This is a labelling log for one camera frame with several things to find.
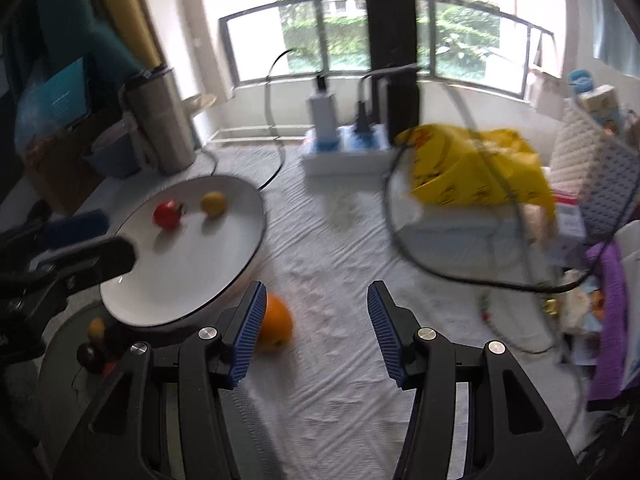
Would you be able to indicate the light blue curtain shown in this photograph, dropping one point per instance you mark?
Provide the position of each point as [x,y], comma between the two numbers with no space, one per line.
[617,30]

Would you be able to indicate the black window post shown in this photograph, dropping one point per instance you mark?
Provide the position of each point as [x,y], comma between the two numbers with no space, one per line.
[390,20]

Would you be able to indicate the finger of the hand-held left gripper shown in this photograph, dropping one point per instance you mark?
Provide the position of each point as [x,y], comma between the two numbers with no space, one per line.
[100,260]
[75,227]

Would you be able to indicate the purple bag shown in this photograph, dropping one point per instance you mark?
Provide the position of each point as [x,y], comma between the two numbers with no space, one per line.
[612,335]

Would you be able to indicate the yellow-brown longan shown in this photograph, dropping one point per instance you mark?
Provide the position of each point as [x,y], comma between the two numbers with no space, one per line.
[96,329]
[214,203]

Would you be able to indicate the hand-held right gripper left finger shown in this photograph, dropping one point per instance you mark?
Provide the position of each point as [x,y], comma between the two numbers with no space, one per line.
[247,340]

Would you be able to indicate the white power strip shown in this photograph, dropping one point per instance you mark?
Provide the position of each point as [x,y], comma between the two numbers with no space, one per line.
[345,160]

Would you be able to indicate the yellow plastic bag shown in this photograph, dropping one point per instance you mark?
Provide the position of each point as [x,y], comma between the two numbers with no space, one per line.
[475,175]

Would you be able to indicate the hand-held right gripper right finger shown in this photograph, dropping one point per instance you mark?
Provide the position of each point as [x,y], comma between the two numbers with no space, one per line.
[387,335]

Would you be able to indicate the dark purple round fruit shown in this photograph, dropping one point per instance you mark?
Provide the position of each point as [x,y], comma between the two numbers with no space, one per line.
[89,356]

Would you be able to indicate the brown cardboard box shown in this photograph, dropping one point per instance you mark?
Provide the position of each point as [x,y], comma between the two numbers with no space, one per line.
[65,175]

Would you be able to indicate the grey balcony railing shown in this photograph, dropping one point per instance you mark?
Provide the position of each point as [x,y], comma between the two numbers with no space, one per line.
[227,50]

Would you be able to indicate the orange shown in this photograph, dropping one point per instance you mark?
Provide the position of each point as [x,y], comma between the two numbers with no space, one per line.
[275,327]

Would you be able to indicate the white round plate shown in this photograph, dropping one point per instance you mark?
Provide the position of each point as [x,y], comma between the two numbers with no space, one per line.
[200,255]

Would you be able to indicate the white embossed table cloth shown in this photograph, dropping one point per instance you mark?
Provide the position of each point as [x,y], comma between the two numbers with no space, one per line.
[340,260]

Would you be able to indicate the tablet with teal screen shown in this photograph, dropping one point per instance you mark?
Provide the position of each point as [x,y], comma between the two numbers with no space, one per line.
[55,100]

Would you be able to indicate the white woven basket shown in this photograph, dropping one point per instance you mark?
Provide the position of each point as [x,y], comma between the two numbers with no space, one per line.
[575,160]

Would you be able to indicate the red white box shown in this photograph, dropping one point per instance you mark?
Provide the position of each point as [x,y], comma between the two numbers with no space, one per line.
[570,215]

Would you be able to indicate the printed small carton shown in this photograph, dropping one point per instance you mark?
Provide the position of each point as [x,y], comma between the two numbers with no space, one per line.
[600,102]

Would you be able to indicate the teal curtain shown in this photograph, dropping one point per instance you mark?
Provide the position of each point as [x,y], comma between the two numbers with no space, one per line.
[75,10]

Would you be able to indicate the blue bowl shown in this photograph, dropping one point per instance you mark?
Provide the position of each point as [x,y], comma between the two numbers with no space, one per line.
[112,160]

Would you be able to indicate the white charger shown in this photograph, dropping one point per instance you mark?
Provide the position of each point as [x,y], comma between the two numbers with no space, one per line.
[322,115]

